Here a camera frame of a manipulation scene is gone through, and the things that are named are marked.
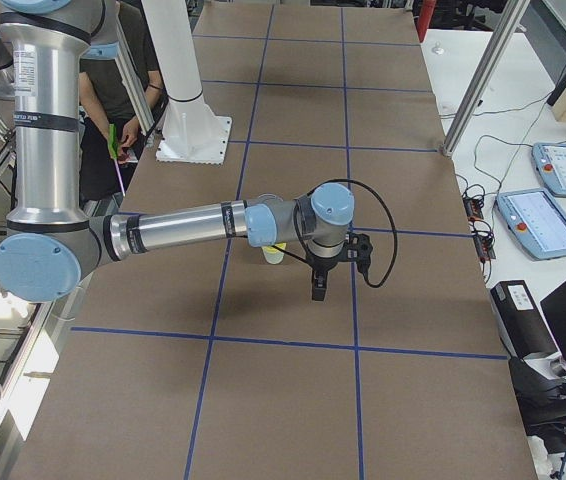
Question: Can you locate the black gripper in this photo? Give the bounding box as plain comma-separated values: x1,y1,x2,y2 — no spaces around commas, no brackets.
306,242,345,301

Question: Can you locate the yellow plastic cup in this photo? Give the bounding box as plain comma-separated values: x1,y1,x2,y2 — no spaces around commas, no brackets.
262,243,287,265

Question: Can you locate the black box with label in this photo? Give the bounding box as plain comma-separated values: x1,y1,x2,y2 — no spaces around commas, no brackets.
490,280,558,378

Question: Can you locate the green handheld tool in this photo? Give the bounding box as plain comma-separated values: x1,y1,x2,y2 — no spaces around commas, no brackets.
107,123,118,163

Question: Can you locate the seated person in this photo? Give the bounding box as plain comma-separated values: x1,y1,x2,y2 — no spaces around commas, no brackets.
79,1,163,201

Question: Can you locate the red cylinder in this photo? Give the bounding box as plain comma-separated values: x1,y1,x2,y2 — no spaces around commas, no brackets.
416,0,437,43

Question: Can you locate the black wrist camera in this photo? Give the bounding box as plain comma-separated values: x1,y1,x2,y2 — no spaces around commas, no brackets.
342,232,373,276

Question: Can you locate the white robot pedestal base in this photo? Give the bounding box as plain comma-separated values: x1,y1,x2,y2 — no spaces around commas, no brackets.
142,0,232,165

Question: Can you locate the aluminium frame post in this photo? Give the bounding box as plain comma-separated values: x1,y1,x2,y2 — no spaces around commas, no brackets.
440,0,530,157

